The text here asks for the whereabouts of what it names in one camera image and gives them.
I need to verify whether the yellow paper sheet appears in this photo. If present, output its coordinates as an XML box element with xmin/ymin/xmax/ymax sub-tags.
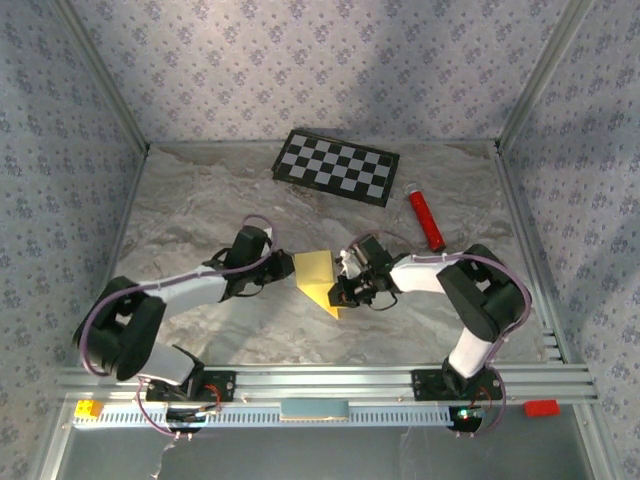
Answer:
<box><xmin>292</xmin><ymin>248</ymin><xmax>359</xmax><ymax>321</ymax></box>

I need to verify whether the grey metal base sheet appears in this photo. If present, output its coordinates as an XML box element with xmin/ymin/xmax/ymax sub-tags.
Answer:
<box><xmin>37</xmin><ymin>404</ymin><xmax>616</xmax><ymax>480</ymax></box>

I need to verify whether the red tube with clear cap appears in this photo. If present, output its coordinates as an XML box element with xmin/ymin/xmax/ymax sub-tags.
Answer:
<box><xmin>403</xmin><ymin>182</ymin><xmax>448</xmax><ymax>253</ymax></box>

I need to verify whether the black and white checkerboard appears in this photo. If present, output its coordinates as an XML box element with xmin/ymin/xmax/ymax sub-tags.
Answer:
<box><xmin>271</xmin><ymin>129</ymin><xmax>401</xmax><ymax>209</ymax></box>

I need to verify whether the black controller board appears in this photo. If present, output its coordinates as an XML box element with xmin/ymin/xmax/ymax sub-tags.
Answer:
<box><xmin>447</xmin><ymin>405</ymin><xmax>487</xmax><ymax>435</ymax></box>
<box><xmin>164</xmin><ymin>407</ymin><xmax>221</xmax><ymax>435</ymax></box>

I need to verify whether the red toy brick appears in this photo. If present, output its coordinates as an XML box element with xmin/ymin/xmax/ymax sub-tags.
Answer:
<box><xmin>523</xmin><ymin>398</ymin><xmax>560</xmax><ymax>418</ymax></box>

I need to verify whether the yellow toy brick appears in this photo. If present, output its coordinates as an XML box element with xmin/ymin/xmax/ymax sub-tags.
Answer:
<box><xmin>74</xmin><ymin>399</ymin><xmax>104</xmax><ymax>420</ymax></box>

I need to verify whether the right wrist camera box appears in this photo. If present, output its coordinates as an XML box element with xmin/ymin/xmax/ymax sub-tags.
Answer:
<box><xmin>337</xmin><ymin>234</ymin><xmax>394</xmax><ymax>276</ymax></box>

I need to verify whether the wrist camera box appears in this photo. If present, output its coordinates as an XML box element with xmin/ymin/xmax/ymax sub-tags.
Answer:
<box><xmin>230</xmin><ymin>225</ymin><xmax>275</xmax><ymax>266</ymax></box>
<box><xmin>337</xmin><ymin>234</ymin><xmax>394</xmax><ymax>276</ymax></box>

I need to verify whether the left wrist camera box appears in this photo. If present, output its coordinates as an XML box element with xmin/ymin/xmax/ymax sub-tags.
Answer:
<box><xmin>230</xmin><ymin>225</ymin><xmax>275</xmax><ymax>266</ymax></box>

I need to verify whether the aluminium mounting rail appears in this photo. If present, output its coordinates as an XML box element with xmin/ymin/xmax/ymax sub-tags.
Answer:
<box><xmin>54</xmin><ymin>364</ymin><xmax>599</xmax><ymax>406</ymax></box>

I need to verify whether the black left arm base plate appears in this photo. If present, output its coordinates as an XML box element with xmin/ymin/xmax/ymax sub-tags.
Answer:
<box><xmin>145</xmin><ymin>369</ymin><xmax>237</xmax><ymax>404</ymax></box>

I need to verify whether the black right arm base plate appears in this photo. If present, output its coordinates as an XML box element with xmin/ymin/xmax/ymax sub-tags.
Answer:
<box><xmin>411</xmin><ymin>368</ymin><xmax>504</xmax><ymax>402</ymax></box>

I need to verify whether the aluminium frame bar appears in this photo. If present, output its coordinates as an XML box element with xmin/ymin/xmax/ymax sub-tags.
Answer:
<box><xmin>496</xmin><ymin>0</ymin><xmax>599</xmax><ymax>151</ymax></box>
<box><xmin>52</xmin><ymin>0</ymin><xmax>151</xmax><ymax>154</ymax></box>
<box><xmin>79</xmin><ymin>147</ymin><xmax>151</xmax><ymax>366</ymax></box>
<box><xmin>492</xmin><ymin>142</ymin><xmax>574</xmax><ymax>364</ymax></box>
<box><xmin>147</xmin><ymin>139</ymin><xmax>499</xmax><ymax>149</ymax></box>

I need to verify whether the white slotted cable duct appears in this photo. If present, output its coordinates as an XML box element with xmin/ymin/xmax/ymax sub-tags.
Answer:
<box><xmin>73</xmin><ymin>402</ymin><xmax>494</xmax><ymax>429</ymax></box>

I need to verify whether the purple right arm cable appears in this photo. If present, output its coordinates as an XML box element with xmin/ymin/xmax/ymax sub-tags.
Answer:
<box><xmin>349</xmin><ymin>229</ymin><xmax>533</xmax><ymax>441</ymax></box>

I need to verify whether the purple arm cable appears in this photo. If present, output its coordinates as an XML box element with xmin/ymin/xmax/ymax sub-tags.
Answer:
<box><xmin>349</xmin><ymin>229</ymin><xmax>533</xmax><ymax>441</ymax></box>
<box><xmin>79</xmin><ymin>214</ymin><xmax>275</xmax><ymax>442</ymax></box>

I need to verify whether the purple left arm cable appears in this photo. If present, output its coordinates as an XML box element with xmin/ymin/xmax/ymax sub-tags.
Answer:
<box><xmin>79</xmin><ymin>214</ymin><xmax>275</xmax><ymax>442</ymax></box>

